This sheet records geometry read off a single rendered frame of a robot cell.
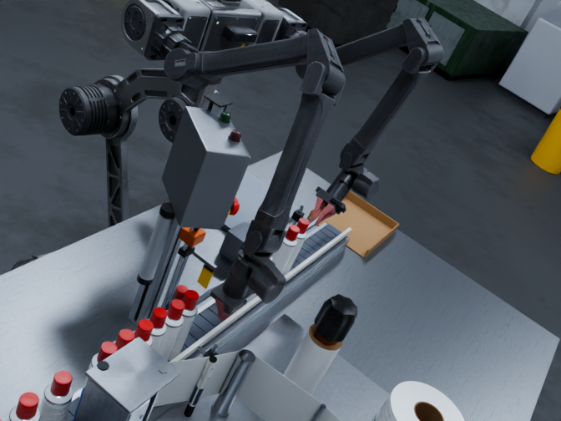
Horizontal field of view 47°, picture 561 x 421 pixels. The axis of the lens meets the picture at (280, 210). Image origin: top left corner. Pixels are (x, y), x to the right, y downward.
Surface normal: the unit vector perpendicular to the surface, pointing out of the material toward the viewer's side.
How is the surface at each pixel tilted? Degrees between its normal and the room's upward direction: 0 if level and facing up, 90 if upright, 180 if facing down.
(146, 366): 0
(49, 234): 0
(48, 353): 0
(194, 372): 90
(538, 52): 90
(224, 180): 90
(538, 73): 90
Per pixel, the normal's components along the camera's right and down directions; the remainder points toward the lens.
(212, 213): 0.35, 0.62
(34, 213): 0.36, -0.78
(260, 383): -0.46, 0.34
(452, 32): -0.65, 0.18
